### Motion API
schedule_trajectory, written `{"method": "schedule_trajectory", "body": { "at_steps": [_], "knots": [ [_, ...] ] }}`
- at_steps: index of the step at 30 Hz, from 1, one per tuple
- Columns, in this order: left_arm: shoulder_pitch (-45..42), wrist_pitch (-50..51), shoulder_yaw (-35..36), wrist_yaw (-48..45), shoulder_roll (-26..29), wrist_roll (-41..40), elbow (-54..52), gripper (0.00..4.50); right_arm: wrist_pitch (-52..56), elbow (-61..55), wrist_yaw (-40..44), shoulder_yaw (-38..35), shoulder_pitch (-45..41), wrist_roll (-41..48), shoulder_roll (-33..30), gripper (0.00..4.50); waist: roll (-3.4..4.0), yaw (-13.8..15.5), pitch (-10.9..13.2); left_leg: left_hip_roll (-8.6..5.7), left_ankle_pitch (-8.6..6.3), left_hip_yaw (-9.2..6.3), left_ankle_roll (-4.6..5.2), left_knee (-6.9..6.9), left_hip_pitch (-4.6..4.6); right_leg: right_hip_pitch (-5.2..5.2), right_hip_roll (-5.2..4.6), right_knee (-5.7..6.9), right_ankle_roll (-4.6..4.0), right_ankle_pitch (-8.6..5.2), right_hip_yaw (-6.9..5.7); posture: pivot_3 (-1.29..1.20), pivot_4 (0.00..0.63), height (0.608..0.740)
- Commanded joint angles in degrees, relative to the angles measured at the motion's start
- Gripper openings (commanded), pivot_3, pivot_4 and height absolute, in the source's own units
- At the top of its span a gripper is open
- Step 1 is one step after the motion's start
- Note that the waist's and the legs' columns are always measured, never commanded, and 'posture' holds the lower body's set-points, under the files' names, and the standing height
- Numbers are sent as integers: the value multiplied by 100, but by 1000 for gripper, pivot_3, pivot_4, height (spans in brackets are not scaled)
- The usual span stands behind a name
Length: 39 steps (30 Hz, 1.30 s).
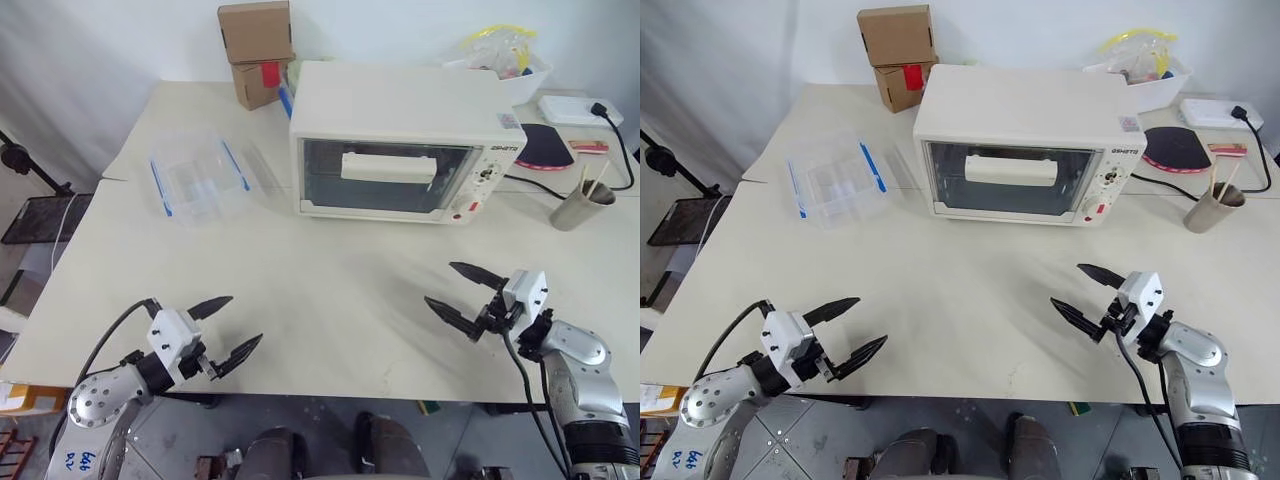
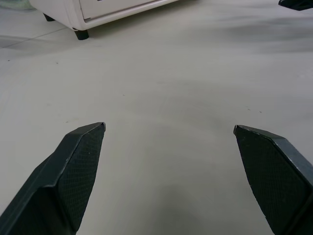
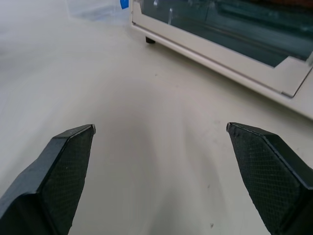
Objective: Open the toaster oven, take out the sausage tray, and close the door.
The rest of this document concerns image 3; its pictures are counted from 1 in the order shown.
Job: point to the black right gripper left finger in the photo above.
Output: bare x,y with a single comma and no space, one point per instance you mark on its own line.
56,176

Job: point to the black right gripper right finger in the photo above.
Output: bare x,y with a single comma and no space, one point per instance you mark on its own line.
266,176

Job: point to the cream toaster oven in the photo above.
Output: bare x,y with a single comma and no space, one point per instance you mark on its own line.
220,52

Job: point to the clear plastic container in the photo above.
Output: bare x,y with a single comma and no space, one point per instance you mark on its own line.
97,11

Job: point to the blue tape piece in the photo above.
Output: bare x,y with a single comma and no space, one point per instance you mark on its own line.
124,3

